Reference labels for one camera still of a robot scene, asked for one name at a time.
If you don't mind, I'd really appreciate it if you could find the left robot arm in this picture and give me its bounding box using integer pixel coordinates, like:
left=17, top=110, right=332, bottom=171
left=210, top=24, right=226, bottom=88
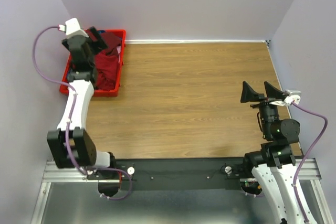
left=47, top=25, right=117, bottom=179

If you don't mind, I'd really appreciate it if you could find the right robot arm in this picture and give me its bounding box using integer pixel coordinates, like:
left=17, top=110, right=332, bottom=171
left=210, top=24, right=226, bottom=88
left=240, top=81, right=317, bottom=223

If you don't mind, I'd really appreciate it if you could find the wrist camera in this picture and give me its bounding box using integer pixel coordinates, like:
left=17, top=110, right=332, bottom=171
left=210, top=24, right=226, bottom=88
left=65, top=18, right=89, bottom=39
left=270, top=90, right=301, bottom=106

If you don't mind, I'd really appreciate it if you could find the maroon t-shirt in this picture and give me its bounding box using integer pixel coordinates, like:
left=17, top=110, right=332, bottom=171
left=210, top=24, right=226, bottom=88
left=100, top=32, right=122, bottom=56

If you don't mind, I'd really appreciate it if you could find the pink t-shirt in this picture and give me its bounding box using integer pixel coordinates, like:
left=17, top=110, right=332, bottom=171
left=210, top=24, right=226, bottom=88
left=117, top=46, right=123, bottom=65

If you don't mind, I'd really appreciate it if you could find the red t-shirt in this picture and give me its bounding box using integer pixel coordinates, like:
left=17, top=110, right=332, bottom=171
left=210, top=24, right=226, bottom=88
left=95, top=53, right=119, bottom=91

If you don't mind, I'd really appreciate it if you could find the red plastic bin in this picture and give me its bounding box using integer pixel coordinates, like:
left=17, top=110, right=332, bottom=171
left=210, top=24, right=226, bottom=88
left=59, top=29, right=127, bottom=98

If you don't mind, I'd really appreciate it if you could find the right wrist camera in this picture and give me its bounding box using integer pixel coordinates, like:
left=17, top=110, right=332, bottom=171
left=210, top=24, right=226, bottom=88
left=270, top=90, right=301, bottom=106

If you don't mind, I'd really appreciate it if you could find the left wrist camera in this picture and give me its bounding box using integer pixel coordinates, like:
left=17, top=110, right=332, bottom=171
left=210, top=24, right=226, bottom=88
left=65, top=18, right=89, bottom=39

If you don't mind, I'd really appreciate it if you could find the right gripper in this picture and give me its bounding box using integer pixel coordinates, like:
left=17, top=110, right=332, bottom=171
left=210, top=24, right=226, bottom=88
left=240, top=80, right=284, bottom=138

